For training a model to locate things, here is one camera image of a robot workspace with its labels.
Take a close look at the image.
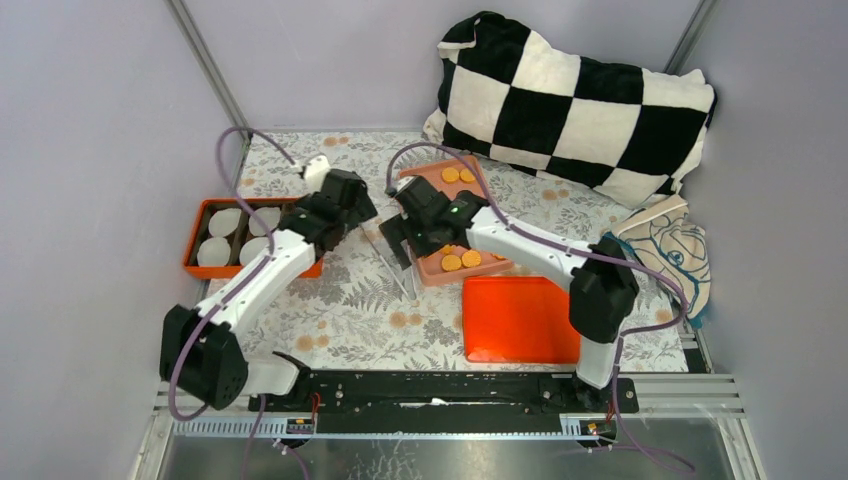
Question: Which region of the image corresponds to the white paper cupcake liner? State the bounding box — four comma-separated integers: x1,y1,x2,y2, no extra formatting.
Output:
248,207,282,237
239,237,269,266
196,237,231,267
207,208,242,238

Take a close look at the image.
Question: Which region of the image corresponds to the cream blue printed cloth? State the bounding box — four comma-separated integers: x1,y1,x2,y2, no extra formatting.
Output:
607,195,712,329

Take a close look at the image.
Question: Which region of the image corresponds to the orange compartment box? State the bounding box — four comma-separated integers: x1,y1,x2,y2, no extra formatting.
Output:
182,197,325,280

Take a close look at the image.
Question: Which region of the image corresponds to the orange box lid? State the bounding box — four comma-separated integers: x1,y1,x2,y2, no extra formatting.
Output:
462,276,580,365

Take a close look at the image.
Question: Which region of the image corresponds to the pink cookie tray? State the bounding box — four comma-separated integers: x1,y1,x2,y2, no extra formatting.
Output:
399,155,513,287

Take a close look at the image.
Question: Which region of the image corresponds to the black white checkered pillow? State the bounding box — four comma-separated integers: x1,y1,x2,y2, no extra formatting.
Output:
423,11,717,209

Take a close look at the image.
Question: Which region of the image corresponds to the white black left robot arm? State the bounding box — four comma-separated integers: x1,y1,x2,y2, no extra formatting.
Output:
159,168,377,419

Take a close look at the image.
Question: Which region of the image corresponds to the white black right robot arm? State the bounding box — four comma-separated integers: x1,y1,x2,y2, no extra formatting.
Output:
380,176,639,412

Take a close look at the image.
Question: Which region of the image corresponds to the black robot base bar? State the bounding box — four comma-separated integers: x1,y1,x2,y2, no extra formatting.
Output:
262,370,639,434

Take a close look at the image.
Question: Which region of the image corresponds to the floral tablecloth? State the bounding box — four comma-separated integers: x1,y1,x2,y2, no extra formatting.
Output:
201,130,690,374

